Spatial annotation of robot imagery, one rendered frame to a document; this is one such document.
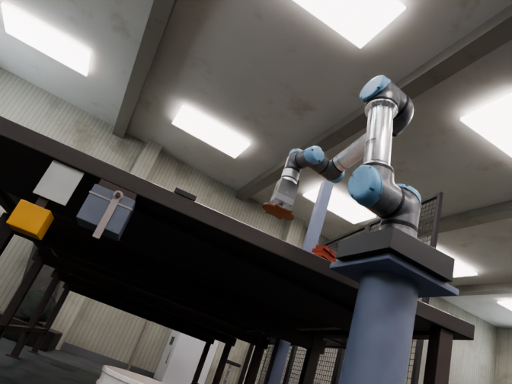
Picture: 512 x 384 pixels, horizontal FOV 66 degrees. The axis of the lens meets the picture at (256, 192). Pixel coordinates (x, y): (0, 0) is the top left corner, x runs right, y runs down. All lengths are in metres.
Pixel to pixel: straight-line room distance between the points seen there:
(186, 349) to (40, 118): 4.64
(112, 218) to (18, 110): 6.83
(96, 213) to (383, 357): 0.91
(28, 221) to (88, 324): 6.01
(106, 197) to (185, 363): 5.55
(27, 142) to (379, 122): 1.13
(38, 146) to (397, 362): 1.21
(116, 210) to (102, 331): 6.05
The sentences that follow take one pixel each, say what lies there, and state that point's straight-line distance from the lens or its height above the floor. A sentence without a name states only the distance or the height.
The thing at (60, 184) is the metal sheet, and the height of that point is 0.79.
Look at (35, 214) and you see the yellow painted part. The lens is 1.32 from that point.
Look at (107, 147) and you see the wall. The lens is 7.83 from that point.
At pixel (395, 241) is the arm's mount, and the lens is 1.13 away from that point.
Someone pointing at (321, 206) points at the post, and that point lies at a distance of 3.85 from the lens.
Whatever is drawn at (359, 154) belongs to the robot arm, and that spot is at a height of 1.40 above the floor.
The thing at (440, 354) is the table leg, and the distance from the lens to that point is 1.71.
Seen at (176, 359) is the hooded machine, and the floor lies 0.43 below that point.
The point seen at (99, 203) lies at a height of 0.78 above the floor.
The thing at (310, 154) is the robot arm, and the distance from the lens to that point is 1.68.
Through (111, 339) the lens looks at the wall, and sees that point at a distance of 7.31.
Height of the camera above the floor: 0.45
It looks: 25 degrees up
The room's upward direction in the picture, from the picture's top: 20 degrees clockwise
